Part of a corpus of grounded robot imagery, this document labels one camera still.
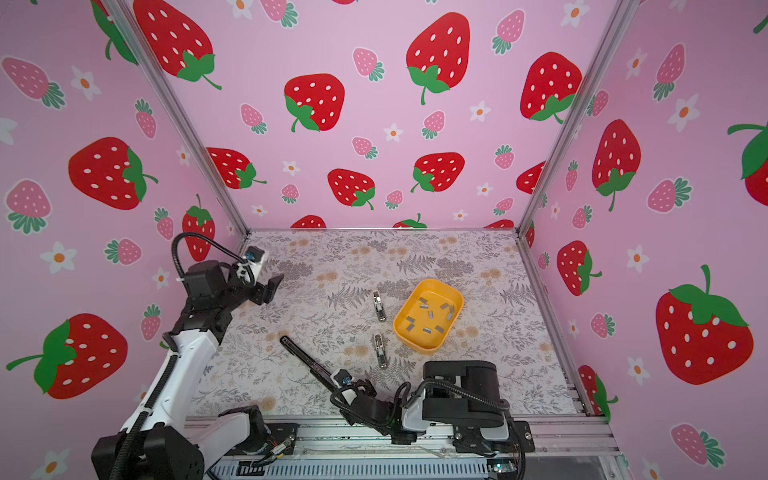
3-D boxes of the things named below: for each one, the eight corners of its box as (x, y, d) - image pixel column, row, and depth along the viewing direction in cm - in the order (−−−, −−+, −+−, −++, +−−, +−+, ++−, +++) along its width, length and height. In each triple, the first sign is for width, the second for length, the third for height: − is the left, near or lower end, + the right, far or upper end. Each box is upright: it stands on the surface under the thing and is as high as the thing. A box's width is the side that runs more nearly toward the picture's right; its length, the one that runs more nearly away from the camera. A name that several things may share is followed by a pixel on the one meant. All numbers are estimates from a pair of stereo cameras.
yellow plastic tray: (385, 337, 94) (385, 329, 89) (423, 282, 108) (424, 272, 103) (434, 366, 88) (436, 359, 83) (467, 304, 102) (471, 295, 97)
